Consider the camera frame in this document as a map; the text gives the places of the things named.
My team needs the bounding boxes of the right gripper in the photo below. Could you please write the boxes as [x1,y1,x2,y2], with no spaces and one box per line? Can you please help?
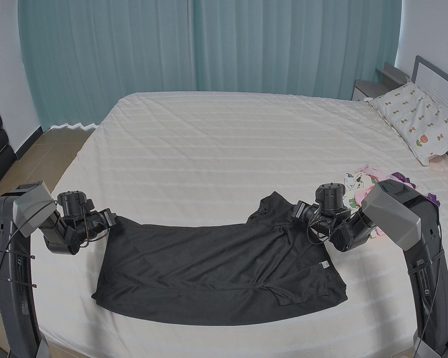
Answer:
[291,201,322,226]

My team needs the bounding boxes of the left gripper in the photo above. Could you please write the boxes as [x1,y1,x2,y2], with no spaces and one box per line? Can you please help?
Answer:
[86,208,117,238]

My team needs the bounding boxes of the purple garment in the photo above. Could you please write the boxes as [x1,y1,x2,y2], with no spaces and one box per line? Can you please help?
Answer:
[391,172,442,208]

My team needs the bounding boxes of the blue-green curtain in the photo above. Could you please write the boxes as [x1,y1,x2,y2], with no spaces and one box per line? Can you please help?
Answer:
[18,0,402,130]

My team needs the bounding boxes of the bed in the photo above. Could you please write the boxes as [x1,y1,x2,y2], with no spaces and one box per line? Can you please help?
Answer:
[37,54,448,358]

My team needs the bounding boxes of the white printed pillow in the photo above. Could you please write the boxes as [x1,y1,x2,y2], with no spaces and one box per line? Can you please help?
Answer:
[368,78,448,167]

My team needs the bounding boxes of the black cable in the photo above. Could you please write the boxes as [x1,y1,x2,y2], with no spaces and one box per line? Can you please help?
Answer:
[0,200,58,286]
[80,228,110,244]
[306,215,334,244]

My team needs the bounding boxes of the white printed garment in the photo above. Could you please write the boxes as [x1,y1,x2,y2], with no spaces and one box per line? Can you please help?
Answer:
[343,170,374,210]

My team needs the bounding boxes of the pink garment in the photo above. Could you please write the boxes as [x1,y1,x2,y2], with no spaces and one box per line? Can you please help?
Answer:
[353,164,389,241]

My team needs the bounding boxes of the black T-shirt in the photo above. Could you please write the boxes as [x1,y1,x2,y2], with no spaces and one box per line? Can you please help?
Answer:
[91,190,348,327]

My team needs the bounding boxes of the grey white bedside table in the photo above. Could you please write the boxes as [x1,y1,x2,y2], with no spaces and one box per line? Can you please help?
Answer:
[353,62,409,101]

